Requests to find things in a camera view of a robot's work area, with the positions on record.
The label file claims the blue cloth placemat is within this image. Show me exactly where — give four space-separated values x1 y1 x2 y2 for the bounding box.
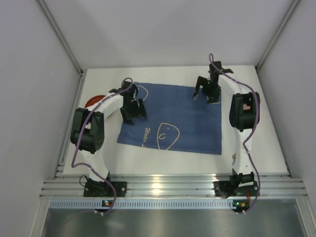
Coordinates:
117 82 222 155

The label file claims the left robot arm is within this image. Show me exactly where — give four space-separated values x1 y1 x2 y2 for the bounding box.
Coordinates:
70 81 147 183

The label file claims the red plate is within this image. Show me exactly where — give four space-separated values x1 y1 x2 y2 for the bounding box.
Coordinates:
85 95 105 108

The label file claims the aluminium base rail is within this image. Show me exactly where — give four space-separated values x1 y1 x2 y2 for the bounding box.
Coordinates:
39 174 308 199

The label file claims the left frame post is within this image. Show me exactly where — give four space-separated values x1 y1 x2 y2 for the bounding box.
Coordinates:
34 0 83 75

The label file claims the frame post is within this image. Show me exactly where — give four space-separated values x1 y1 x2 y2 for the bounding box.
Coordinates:
255 0 302 73
34 0 83 75

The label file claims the perforated cable duct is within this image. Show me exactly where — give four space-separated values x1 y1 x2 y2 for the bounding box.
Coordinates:
49 199 249 210

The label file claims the right frame post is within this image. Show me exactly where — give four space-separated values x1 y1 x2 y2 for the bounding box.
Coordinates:
255 0 302 73

